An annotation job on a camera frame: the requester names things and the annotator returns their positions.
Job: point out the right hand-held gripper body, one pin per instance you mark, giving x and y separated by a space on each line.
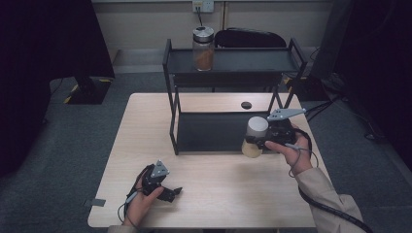
281 132

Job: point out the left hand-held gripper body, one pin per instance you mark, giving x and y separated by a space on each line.
152 184

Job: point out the white-lidded pale spice jar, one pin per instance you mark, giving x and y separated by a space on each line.
257 126

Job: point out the black metal two-tier rack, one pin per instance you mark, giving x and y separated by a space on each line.
213 132

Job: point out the silver-lidded glass spice jar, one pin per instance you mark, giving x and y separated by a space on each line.
203 51

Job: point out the person's left hand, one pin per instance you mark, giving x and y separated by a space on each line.
137 210

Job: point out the person's right hand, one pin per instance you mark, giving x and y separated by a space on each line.
299 158

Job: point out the black round table grommet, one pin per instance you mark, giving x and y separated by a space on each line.
246 105

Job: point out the black stand base yellow tape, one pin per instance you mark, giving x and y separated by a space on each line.
309 89
89 92

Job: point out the grey tape strip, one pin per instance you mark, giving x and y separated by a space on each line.
95 202

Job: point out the black chair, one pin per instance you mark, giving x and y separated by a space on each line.
249 39

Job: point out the dark curtain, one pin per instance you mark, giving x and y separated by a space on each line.
379 64

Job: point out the black curtain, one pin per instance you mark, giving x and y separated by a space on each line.
39 64

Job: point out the white wall socket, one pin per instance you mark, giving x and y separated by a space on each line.
203 5

